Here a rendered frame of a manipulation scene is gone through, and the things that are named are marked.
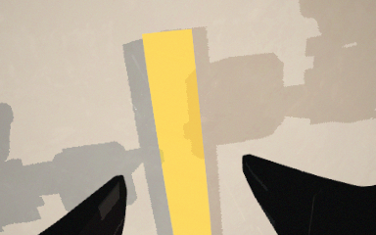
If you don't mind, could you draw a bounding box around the yellow bar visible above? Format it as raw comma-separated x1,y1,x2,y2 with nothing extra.
142,29,212,235

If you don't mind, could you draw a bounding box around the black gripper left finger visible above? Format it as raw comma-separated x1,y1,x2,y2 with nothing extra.
39,175,127,235

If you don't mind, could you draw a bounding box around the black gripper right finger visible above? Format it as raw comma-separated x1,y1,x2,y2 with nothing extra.
242,154,376,235

